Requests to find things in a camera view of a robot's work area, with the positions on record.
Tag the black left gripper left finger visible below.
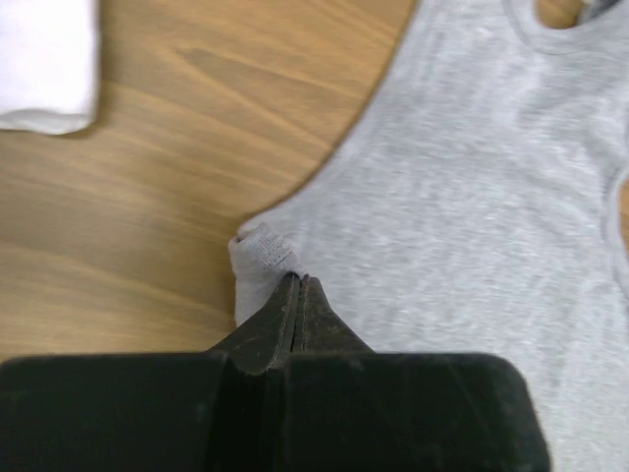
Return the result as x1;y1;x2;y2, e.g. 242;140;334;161
207;273;301;375

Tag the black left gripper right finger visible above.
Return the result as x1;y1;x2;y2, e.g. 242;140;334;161
298;276;373;354

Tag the grey tank top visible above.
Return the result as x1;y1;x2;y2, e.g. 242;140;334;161
229;1;628;471

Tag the folded white printed tank top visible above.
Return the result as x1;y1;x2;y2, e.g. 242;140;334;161
1;0;101;136

